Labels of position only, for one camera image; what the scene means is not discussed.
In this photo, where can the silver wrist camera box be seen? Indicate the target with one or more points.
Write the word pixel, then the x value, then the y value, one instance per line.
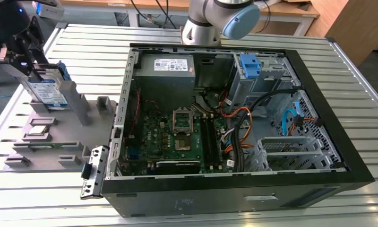
pixel 52 10

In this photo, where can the metal disk bay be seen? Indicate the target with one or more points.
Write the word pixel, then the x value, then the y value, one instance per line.
pixel 289 153

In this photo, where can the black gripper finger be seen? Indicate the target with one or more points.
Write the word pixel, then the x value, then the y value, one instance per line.
pixel 17 65
pixel 36 33

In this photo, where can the black graphics card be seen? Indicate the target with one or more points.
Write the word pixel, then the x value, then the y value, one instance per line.
pixel 176 166

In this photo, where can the silver CPU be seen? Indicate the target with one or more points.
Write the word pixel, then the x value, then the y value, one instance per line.
pixel 38 130

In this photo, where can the hard disk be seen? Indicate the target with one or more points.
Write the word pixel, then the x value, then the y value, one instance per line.
pixel 46 92

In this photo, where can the grey expansion slot latch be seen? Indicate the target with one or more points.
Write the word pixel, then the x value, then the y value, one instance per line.
pixel 97 165

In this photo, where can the green RAM stick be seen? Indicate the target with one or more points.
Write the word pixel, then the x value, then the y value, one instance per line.
pixel 45 146

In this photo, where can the metal optical drive bay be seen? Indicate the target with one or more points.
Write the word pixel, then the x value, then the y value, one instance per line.
pixel 242 89

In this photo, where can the grey power supply unit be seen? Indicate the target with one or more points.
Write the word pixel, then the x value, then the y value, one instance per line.
pixel 169 65

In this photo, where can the grey parts rack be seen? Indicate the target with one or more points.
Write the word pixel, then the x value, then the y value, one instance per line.
pixel 69 139

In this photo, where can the green motherboard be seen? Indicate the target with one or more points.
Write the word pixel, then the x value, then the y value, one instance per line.
pixel 157 132

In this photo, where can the wooden desk with white legs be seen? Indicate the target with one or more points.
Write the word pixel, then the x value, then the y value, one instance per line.
pixel 295 13

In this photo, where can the black open PC case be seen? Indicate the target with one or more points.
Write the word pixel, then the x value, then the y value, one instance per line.
pixel 208 196

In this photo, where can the wooden cabinet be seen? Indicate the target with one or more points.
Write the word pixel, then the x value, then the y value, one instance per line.
pixel 358 28

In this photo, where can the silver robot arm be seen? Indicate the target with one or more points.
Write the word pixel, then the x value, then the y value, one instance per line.
pixel 201 30

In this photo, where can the CPU socket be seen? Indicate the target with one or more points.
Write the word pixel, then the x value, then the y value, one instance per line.
pixel 182 144

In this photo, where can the black RAM slot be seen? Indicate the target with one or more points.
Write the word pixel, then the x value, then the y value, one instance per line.
pixel 206 142
pixel 214 142

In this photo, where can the blue plastic bay latch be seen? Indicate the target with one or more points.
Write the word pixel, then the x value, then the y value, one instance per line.
pixel 250 68

